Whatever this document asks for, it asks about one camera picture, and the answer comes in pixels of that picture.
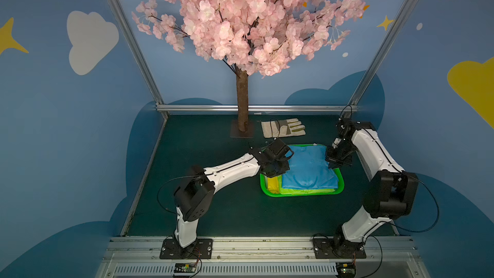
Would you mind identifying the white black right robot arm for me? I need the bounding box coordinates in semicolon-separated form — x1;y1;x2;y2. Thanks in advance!
325;118;418;258

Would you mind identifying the aluminium frame post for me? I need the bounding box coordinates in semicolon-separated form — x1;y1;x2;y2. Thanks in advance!
107;0;164;105
348;0;419;106

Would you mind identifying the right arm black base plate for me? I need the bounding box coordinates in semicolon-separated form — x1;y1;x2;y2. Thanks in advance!
313;238;367;259

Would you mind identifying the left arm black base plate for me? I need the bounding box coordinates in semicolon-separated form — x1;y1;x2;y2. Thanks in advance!
159;238;213;260

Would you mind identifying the left aluminium frame post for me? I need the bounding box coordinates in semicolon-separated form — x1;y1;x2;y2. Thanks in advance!
107;0;164;105

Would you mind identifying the pink cherry blossom tree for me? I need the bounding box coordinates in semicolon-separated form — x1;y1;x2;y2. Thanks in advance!
131;0;365;133

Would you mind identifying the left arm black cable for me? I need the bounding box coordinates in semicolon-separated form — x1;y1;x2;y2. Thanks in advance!
156;174;203;215

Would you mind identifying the green plastic basket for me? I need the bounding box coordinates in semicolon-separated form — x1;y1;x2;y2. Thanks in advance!
261;144;345;198

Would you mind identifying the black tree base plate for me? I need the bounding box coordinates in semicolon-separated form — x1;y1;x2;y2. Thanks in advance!
230;119;255;138

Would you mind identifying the grey white work glove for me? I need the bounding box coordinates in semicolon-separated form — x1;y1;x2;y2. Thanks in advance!
261;118;306;138

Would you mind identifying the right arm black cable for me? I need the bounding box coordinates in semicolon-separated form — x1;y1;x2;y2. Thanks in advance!
389;173;441;234

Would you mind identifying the rear aluminium frame bar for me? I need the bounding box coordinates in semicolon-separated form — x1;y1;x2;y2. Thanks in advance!
156;104;359;113

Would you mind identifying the aluminium rail at front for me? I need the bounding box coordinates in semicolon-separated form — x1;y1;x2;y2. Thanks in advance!
96;236;430;277

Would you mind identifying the circuit board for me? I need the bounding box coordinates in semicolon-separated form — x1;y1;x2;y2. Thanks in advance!
172;263;196;277
336;263;356;278

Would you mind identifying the right aluminium frame post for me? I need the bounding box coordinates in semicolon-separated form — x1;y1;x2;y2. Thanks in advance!
348;0;419;106

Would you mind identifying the left circuit board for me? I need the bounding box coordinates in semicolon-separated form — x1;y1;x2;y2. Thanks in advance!
172;263;196;277

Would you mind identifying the right circuit board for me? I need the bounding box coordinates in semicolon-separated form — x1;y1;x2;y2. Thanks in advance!
336;263;356;278

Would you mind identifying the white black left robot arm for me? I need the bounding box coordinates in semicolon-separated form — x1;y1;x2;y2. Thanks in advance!
174;138;295;248

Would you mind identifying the lime green raincoat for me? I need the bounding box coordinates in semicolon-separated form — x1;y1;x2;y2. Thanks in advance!
279;187;336;196

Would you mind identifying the large yellow raincoat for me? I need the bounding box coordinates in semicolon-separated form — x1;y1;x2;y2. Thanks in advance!
265;176;281;194

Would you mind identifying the blue raincoat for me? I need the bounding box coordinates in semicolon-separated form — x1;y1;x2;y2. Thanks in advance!
281;145;339;190

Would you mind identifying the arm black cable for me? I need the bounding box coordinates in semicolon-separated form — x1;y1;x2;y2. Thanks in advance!
389;173;441;234
156;174;203;215

